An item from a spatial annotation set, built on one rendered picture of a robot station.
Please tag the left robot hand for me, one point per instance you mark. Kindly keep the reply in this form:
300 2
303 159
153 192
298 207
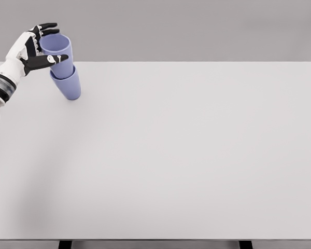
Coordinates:
20 48

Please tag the lavender blue cup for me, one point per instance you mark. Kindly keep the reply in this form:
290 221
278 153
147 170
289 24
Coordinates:
60 53
70 86

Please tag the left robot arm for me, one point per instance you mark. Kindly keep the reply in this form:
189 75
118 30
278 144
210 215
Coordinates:
5 75

